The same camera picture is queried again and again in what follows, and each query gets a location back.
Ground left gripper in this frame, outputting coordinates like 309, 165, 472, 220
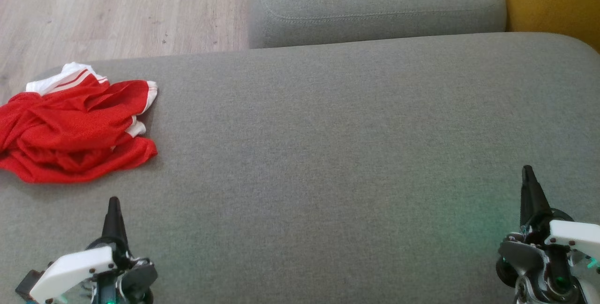
29, 196, 158, 304

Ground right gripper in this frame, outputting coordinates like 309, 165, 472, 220
496, 165, 600, 304

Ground red jersey with black letters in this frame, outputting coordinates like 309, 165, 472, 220
0, 79, 158, 184

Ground large grey sofa seat cushion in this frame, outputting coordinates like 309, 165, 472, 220
0, 32, 600, 304

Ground small grey sofa seat cushion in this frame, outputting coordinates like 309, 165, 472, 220
247, 0, 508, 50

